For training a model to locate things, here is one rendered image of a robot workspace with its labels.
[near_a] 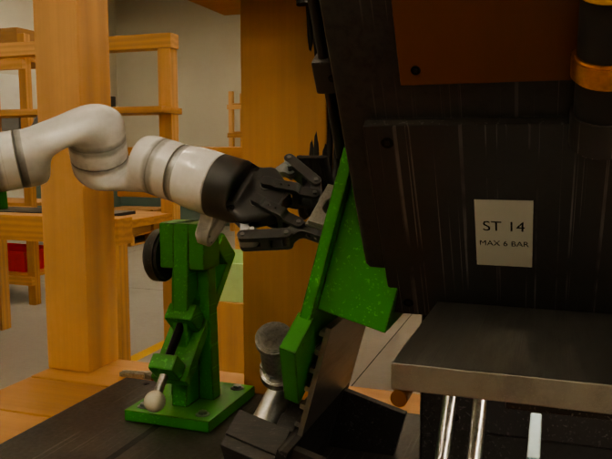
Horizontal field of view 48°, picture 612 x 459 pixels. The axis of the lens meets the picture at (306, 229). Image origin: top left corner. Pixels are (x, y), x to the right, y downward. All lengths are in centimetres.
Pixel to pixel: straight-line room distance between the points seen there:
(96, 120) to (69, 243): 45
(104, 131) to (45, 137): 7
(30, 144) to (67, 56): 42
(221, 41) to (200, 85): 81
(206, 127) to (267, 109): 1096
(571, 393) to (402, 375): 10
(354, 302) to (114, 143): 37
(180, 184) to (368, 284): 26
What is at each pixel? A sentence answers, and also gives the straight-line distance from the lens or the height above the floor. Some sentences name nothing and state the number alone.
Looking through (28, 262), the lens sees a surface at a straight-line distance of 616.
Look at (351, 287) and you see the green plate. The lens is 66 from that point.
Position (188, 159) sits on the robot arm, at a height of 126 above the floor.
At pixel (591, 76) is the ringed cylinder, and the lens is 46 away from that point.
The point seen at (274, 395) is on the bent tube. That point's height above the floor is 101.
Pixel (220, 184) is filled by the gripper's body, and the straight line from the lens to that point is 77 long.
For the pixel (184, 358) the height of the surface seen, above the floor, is 99.
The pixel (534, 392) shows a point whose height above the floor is 112.
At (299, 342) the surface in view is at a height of 109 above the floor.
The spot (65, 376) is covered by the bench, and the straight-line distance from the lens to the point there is 129.
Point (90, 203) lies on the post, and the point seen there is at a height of 118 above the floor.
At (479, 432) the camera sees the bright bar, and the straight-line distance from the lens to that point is 60.
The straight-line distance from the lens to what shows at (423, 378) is 46.
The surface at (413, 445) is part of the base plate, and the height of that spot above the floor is 90.
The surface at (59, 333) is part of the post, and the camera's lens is 131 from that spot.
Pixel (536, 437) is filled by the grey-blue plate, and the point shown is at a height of 104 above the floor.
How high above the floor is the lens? 127
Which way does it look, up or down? 6 degrees down
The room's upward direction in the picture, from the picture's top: straight up
